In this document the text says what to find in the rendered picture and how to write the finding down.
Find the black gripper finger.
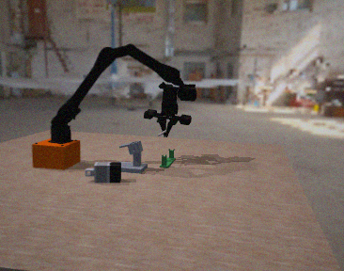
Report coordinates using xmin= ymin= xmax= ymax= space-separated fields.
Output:
xmin=166 ymin=121 xmax=177 ymax=137
xmin=157 ymin=119 xmax=166 ymax=131

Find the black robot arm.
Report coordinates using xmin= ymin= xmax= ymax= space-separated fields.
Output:
xmin=48 ymin=44 xmax=196 ymax=144

